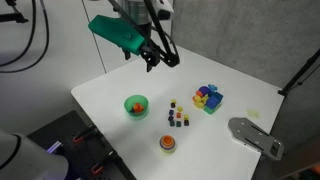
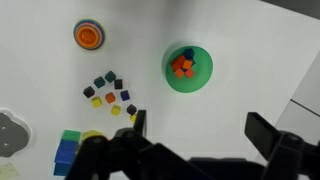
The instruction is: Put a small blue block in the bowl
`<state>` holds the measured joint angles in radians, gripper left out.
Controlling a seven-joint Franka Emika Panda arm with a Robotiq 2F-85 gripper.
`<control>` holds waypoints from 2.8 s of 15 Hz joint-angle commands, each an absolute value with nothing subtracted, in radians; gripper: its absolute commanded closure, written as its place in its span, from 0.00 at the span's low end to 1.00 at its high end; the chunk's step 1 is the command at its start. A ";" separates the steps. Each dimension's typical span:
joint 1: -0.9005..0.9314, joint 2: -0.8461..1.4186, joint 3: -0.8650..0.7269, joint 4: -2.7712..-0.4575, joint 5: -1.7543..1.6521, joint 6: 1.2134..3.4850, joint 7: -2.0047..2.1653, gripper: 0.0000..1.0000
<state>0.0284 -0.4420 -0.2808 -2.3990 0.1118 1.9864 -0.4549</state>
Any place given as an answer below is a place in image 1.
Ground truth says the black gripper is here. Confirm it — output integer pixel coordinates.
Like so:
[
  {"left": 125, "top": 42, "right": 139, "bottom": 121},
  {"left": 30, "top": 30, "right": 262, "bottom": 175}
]
[{"left": 133, "top": 19, "right": 181, "bottom": 73}]

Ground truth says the green plastic bowl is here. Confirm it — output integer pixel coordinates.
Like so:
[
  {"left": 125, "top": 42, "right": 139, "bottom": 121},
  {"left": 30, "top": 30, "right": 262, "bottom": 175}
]
[{"left": 123, "top": 94, "right": 150, "bottom": 120}]

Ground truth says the large blue block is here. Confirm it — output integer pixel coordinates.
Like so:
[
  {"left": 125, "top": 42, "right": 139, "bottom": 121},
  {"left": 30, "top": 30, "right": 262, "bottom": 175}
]
[{"left": 205, "top": 91, "right": 224, "bottom": 110}]

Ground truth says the large green block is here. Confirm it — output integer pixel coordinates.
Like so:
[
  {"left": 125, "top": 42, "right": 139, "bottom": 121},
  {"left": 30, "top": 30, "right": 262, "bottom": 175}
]
[{"left": 203, "top": 104, "right": 222, "bottom": 116}]

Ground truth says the purple round toy piece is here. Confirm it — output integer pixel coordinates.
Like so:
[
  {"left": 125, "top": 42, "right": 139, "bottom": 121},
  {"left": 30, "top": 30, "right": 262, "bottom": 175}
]
[{"left": 197, "top": 85, "right": 211, "bottom": 96}]

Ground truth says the orange toy piece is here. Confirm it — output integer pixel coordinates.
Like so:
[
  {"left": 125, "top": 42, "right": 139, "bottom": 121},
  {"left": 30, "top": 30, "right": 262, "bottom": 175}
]
[{"left": 132, "top": 102, "right": 145, "bottom": 114}]

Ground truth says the yellow toy figure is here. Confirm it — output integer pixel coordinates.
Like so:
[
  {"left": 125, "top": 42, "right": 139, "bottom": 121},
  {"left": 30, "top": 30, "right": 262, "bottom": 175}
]
[{"left": 192, "top": 93, "right": 210, "bottom": 110}]

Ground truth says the light blue toy piece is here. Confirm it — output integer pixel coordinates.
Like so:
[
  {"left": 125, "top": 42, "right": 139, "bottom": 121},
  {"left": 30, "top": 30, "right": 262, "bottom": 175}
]
[{"left": 207, "top": 83, "right": 219, "bottom": 93}]

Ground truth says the grey metal mounting plate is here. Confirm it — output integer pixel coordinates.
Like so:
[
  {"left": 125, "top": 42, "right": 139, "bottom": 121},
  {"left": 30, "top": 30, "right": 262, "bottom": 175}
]
[{"left": 227, "top": 116, "right": 285, "bottom": 162}]

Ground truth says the black base board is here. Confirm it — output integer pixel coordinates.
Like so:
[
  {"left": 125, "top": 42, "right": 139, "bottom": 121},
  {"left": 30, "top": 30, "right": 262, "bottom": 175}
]
[{"left": 26, "top": 109, "right": 138, "bottom": 180}]

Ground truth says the black tripod leg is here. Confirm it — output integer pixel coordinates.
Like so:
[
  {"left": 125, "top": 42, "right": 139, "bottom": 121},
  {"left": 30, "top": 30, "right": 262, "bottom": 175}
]
[{"left": 277, "top": 48, "right": 320, "bottom": 98}]

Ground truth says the white cylindrical robot housing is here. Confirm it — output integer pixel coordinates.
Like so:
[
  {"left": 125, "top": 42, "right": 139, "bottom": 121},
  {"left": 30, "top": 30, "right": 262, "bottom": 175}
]
[{"left": 0, "top": 129, "right": 70, "bottom": 180}]

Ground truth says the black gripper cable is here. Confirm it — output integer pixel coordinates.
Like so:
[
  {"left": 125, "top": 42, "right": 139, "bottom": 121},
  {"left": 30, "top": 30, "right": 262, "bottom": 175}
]
[{"left": 142, "top": 0, "right": 177, "bottom": 56}]

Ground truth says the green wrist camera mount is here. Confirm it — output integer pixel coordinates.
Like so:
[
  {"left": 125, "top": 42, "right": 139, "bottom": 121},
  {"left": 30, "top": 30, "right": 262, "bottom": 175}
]
[{"left": 87, "top": 14, "right": 148, "bottom": 61}]

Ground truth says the rainbow stacking ring toy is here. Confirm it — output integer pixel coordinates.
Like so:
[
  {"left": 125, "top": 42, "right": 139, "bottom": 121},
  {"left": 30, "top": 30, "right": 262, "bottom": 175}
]
[{"left": 159, "top": 134, "right": 177, "bottom": 155}]

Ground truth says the black clamp red handle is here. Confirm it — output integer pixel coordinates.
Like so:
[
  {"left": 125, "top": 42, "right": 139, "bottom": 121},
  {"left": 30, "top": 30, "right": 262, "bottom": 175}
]
[
  {"left": 90, "top": 150, "right": 118, "bottom": 176},
  {"left": 71, "top": 124, "right": 98, "bottom": 145}
]

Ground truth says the black hanging cable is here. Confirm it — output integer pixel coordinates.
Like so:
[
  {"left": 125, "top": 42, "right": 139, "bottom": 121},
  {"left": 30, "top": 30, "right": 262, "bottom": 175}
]
[
  {"left": 0, "top": 0, "right": 51, "bottom": 74},
  {"left": 0, "top": 0, "right": 37, "bottom": 68}
]

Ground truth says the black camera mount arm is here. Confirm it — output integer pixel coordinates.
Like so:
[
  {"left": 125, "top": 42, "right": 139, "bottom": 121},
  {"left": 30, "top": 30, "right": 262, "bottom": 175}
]
[{"left": 0, "top": 0, "right": 30, "bottom": 24}]

